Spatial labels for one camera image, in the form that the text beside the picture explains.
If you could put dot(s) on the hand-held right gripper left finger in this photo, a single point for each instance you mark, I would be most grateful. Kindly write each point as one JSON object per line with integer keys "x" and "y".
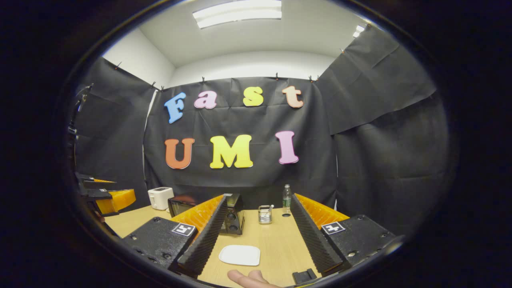
{"x": 204, "y": 240}

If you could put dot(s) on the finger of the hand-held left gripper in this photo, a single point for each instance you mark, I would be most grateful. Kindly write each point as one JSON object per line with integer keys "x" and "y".
{"x": 116, "y": 200}
{"x": 92, "y": 183}

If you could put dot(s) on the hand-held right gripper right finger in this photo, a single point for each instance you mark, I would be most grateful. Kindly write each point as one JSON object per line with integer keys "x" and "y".
{"x": 314, "y": 240}

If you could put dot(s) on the black electric oven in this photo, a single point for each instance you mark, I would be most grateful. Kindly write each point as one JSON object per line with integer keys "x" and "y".
{"x": 234, "y": 216}

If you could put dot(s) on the white square plate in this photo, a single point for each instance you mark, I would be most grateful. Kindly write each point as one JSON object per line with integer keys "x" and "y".
{"x": 240, "y": 255}

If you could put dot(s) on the white toaster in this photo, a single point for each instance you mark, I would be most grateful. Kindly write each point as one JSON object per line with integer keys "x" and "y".
{"x": 160, "y": 198}

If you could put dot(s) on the clear plastic water bottle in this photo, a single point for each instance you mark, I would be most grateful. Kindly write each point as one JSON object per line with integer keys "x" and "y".
{"x": 286, "y": 200}

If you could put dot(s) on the clear glass cup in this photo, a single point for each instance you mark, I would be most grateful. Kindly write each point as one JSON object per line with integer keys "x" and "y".
{"x": 264, "y": 215}

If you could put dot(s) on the dark metal stand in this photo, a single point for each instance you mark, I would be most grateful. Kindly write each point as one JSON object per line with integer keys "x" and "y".
{"x": 82, "y": 98}

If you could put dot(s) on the small ceiling light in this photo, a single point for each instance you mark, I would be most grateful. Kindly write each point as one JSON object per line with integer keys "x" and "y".
{"x": 358, "y": 31}

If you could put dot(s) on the long ceiling light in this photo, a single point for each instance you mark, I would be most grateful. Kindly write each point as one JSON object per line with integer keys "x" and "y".
{"x": 236, "y": 12}

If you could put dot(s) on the small black table bracket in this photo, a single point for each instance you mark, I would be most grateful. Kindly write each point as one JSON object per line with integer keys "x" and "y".
{"x": 304, "y": 276}

